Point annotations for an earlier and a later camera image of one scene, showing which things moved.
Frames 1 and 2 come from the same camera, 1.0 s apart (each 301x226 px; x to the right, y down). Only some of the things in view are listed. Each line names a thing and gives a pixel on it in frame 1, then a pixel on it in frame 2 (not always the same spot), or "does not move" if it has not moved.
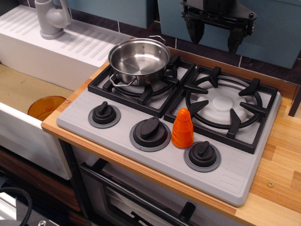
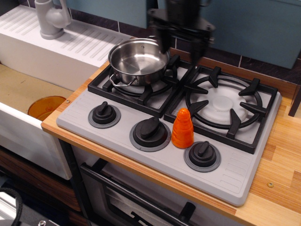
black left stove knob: x=104 y=116 does not move
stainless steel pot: x=142 y=61 does not move
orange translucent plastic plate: x=41 y=107 does not move
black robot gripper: x=230 y=13 to x=183 y=19
